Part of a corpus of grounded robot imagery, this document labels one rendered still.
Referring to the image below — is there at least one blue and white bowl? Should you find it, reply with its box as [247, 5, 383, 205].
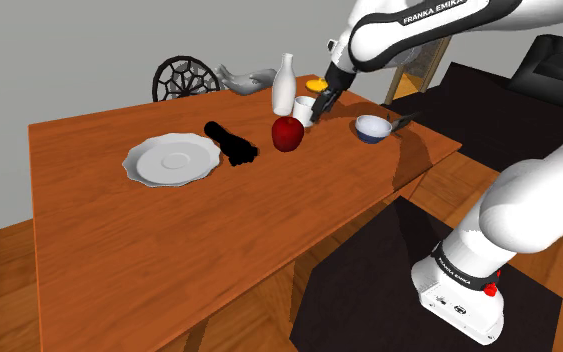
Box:
[354, 114, 393, 145]

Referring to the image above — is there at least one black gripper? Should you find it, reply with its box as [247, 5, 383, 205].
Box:
[310, 61, 359, 123]

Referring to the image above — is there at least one black sofa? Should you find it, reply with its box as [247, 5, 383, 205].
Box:
[506, 33, 563, 119]

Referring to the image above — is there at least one white hand-shaped figure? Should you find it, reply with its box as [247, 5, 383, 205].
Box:
[214, 63, 278, 97]

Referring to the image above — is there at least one red apple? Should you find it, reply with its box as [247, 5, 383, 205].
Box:
[271, 115, 306, 153]

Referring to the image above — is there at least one grey knife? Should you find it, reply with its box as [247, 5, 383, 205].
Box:
[387, 111, 423, 134]

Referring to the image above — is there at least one dark robot stand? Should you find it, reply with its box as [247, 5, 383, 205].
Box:
[289, 196, 563, 352]

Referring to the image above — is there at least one yellow round object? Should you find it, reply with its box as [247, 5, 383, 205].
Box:
[305, 77, 330, 93]

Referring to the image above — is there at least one white cup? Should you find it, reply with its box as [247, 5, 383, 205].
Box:
[292, 95, 318, 128]

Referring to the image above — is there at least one white bottle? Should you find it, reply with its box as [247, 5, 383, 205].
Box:
[271, 52, 298, 118]

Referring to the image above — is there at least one wooden table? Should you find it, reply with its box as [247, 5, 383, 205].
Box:
[27, 72, 463, 352]

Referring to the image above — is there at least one white scalloped plate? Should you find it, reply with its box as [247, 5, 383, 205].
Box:
[121, 132, 223, 188]

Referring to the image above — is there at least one wooden frame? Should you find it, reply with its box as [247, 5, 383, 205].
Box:
[383, 34, 453, 106]

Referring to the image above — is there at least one dark brown rug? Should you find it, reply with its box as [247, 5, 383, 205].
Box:
[380, 61, 563, 173]

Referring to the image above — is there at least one black round-backed chair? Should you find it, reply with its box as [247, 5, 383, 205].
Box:
[151, 54, 222, 104]

